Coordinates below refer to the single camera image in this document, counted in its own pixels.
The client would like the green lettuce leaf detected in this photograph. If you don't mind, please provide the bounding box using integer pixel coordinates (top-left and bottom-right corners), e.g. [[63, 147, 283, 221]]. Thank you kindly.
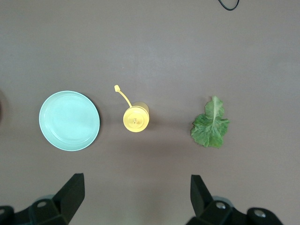
[[190, 95, 231, 149]]

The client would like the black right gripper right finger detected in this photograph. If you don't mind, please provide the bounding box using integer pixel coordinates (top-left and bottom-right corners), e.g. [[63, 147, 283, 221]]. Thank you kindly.
[[186, 174, 284, 225]]

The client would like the yellow squeeze sauce bottle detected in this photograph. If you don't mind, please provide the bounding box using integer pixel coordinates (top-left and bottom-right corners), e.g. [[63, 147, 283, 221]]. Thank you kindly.
[[114, 84, 150, 133]]

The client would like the pale green round plate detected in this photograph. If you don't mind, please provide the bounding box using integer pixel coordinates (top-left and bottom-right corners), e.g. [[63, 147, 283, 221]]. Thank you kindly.
[[38, 90, 101, 152]]

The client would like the thin black looped cable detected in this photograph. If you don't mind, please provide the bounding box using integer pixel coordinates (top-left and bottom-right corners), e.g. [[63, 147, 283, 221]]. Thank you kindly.
[[217, 0, 240, 11]]

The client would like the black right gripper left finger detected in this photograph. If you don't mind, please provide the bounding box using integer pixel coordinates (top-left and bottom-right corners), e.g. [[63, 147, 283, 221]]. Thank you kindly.
[[0, 173, 85, 225]]

